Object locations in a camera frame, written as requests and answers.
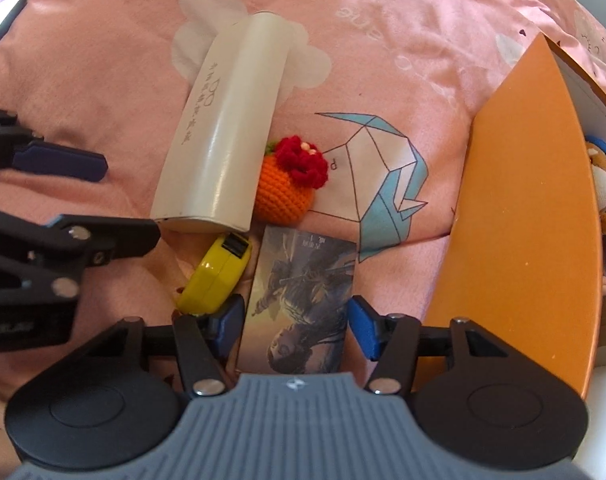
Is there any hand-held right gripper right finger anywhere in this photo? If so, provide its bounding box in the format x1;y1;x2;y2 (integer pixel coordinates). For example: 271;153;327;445
348;295;514;396

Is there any yellow tape measure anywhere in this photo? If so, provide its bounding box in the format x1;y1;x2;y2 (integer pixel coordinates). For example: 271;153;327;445
176;232;254;317

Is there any brown hamster plush toy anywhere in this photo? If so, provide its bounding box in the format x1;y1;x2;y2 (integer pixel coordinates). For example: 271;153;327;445
584;135;606;235

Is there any pink printed blanket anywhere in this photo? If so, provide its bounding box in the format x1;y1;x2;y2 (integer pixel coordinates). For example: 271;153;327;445
0;0;606;441

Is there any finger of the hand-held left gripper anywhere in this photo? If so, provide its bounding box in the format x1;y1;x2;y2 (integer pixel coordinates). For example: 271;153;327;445
0;205;162;311
0;107;108;183

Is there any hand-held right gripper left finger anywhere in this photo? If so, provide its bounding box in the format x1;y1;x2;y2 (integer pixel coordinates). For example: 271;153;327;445
83;294;246;398

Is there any white tube box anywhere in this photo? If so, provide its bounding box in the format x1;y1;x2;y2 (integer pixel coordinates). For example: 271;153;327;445
150;10;308;235

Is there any orange crochet fruit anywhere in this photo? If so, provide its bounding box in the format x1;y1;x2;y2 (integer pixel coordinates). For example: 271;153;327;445
253;135;330;224

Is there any orange cardboard box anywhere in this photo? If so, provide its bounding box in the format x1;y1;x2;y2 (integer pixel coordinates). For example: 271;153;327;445
423;31;606;401

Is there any picture card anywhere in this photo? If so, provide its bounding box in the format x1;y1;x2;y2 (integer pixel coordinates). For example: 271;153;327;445
236;225;358;375

